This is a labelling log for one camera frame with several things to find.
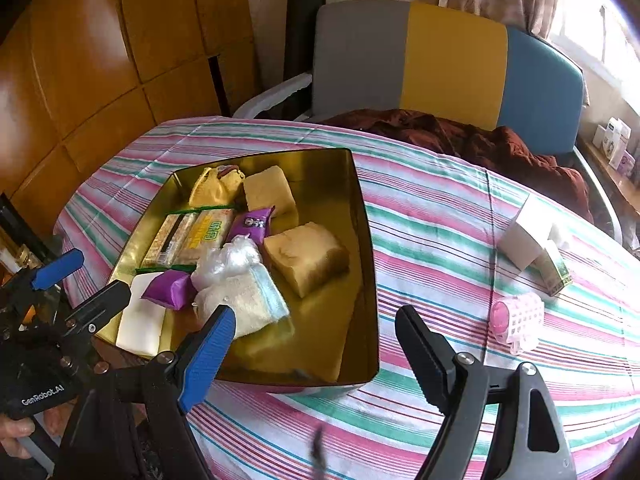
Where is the white carton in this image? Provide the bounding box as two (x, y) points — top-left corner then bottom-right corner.
(498, 195), (568, 271)

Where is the bright window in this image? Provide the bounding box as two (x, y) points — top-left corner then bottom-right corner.
(550, 0), (640, 111)

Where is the green box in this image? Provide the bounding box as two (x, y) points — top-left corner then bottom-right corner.
(532, 240), (573, 298)

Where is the gold metal tin box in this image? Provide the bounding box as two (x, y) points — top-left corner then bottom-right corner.
(92, 147), (380, 393)

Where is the clear plastic bag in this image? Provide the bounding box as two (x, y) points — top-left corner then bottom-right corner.
(190, 236), (263, 291)

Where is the purple printed box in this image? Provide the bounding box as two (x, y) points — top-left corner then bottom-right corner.
(607, 152), (639, 175)

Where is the white towel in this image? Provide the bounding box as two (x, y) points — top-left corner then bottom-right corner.
(194, 264), (291, 340)

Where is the white rectangular block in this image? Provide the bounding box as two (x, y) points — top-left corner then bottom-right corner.
(115, 272), (168, 353)

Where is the white printed box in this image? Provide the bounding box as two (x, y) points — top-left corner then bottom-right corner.
(592, 119), (632, 161)

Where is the yellow drawstring pouch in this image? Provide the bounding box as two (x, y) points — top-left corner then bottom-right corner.
(189, 165), (246, 208)

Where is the wooden wardrobe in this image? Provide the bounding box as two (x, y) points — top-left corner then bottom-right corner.
(0, 0), (263, 241)

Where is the brownish yellow sponge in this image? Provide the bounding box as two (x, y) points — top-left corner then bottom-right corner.
(262, 221), (351, 298)

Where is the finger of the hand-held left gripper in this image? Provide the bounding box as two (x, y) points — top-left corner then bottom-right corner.
(50, 280), (133, 348)
(0, 248), (85, 321)

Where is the green cracker packet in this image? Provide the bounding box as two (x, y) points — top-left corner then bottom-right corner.
(140, 205), (238, 273)

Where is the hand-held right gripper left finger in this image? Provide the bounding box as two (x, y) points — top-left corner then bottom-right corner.
(52, 304), (237, 480)

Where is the dark red blanket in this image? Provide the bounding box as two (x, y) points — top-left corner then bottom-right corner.
(322, 108), (596, 223)

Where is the purple printed packet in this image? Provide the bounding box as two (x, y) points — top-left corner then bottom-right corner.
(226, 206), (277, 246)

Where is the grey yellow blue chair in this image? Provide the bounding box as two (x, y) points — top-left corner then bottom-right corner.
(232, 0), (626, 241)

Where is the person's left hand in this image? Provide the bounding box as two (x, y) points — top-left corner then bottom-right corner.
(0, 407), (76, 446)

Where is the dark blurred strap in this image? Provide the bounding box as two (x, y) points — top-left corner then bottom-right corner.
(307, 425), (328, 480)

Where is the black rolled mat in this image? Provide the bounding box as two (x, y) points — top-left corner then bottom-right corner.
(282, 0), (326, 121)

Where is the plain purple packet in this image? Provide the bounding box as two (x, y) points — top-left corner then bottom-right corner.
(140, 269), (198, 311)

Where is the pink hair roller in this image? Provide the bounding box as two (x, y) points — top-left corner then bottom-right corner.
(489, 292), (546, 356)

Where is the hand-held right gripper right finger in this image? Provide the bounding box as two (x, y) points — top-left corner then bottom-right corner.
(395, 304), (578, 480)

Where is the pale yellow sponge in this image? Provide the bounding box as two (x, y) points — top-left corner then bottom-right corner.
(242, 165), (299, 221)

